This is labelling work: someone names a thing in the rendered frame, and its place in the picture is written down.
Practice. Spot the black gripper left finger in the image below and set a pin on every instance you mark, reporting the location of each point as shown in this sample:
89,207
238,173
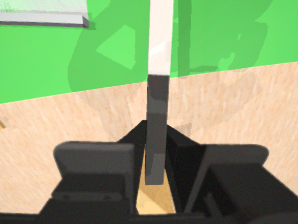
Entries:
122,157

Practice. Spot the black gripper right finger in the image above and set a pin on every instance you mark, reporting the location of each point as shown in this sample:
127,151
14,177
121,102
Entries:
186,163

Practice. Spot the green putting mat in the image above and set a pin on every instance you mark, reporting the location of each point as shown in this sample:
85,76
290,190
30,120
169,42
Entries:
208,36

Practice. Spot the red putter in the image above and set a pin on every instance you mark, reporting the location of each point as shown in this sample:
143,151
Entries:
158,79

